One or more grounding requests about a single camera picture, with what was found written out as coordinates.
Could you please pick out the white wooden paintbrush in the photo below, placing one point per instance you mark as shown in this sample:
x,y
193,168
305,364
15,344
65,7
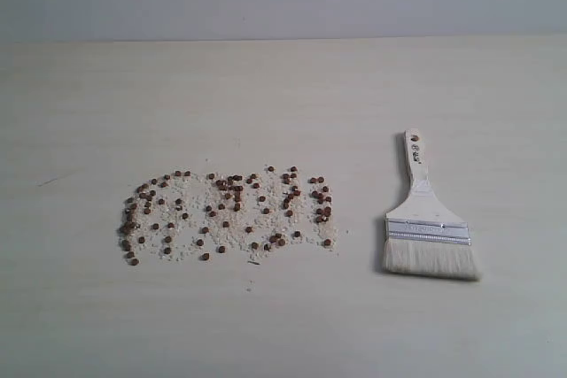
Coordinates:
x,y
422,236

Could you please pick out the pile of white grains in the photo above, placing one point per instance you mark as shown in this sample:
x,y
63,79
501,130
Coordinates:
x,y
182,213

